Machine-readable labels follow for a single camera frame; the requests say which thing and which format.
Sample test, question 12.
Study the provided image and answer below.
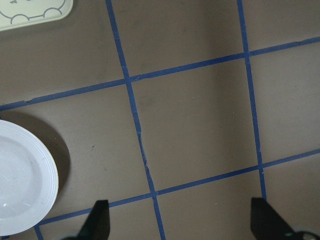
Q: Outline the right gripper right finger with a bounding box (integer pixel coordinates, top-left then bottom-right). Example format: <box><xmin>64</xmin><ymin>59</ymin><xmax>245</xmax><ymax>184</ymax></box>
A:
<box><xmin>250</xmin><ymin>197</ymin><xmax>296</xmax><ymax>240</ymax></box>

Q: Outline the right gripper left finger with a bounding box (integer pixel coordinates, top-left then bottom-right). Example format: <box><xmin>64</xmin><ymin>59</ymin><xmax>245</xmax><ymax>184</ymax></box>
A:
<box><xmin>77</xmin><ymin>200</ymin><xmax>111</xmax><ymax>240</ymax></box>

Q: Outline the cream bear tray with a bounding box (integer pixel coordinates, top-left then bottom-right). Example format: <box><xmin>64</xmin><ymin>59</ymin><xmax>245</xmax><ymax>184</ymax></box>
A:
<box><xmin>0</xmin><ymin>0</ymin><xmax>74</xmax><ymax>32</ymax></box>

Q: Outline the white round plate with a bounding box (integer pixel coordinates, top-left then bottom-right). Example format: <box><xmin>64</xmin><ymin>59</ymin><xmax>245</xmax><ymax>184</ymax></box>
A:
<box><xmin>0</xmin><ymin>120</ymin><xmax>59</xmax><ymax>236</ymax></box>

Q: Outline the brown paper table cover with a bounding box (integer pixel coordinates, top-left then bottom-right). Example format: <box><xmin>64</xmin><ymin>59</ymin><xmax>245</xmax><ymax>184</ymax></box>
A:
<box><xmin>0</xmin><ymin>0</ymin><xmax>320</xmax><ymax>240</ymax></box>

